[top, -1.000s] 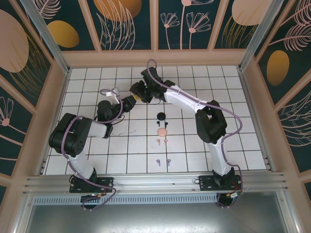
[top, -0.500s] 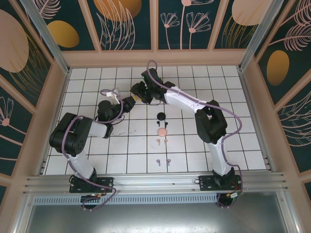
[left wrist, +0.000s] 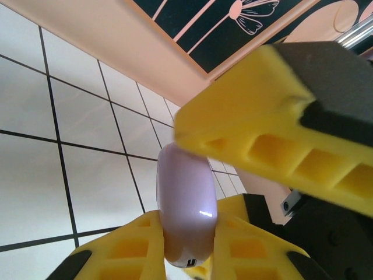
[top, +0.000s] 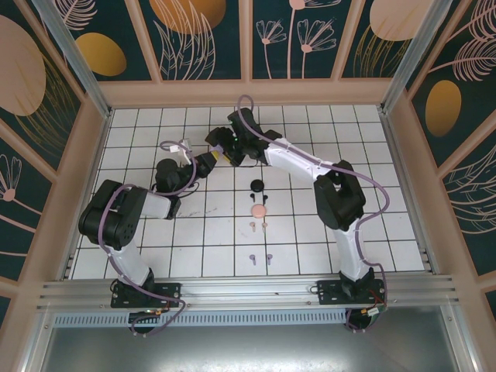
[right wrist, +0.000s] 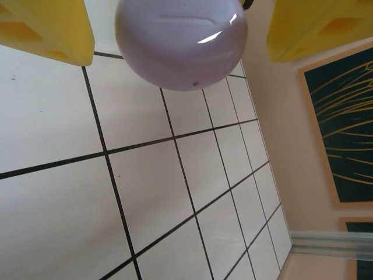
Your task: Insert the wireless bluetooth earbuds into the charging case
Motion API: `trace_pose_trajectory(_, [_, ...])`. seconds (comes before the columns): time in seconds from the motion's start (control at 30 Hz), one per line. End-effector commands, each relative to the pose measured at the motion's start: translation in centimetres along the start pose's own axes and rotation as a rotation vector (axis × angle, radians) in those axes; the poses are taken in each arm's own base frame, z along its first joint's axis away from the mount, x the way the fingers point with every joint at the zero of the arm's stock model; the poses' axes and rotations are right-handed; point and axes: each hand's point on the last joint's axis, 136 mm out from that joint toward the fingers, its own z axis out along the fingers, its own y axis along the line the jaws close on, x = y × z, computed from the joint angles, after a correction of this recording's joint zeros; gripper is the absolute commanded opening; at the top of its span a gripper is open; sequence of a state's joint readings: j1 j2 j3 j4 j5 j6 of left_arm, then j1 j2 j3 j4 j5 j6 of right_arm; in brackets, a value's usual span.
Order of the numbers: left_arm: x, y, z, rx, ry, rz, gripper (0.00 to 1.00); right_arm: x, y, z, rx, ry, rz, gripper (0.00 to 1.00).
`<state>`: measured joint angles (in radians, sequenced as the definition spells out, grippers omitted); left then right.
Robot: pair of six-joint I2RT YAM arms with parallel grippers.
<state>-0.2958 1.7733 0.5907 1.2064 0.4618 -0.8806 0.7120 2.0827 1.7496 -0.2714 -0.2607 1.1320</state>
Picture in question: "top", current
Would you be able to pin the black earbud charging case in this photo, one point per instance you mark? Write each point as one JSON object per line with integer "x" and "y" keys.
{"x": 256, "y": 186}

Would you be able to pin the aluminium mounting rail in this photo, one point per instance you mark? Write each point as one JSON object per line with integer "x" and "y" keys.
{"x": 248, "y": 290}

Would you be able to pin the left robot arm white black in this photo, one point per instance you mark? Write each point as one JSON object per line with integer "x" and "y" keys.
{"x": 128, "y": 263}

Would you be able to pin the grey metal sheet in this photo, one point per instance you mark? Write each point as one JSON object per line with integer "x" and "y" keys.
{"x": 248, "y": 348}

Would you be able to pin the small green circuit board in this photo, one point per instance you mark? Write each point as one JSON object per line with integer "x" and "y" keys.
{"x": 374, "y": 312}

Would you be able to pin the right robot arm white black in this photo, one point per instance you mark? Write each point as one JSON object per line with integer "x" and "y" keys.
{"x": 288, "y": 164}

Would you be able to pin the purple earbud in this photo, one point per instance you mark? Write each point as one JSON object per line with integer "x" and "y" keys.
{"x": 268, "y": 257}
{"x": 252, "y": 258}

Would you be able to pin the pink earbud charging case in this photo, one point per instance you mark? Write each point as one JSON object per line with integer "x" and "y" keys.
{"x": 257, "y": 210}

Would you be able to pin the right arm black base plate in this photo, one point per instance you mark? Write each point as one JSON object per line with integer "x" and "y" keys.
{"x": 329, "y": 292}

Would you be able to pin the aluminium frame post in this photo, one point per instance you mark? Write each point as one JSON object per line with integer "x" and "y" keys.
{"x": 412, "y": 58}
{"x": 77, "y": 58}

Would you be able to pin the pink earbud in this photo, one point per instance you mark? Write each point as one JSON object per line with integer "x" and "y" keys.
{"x": 265, "y": 225}
{"x": 252, "y": 226}

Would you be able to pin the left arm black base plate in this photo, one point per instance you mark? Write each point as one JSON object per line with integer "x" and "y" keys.
{"x": 170, "y": 294}

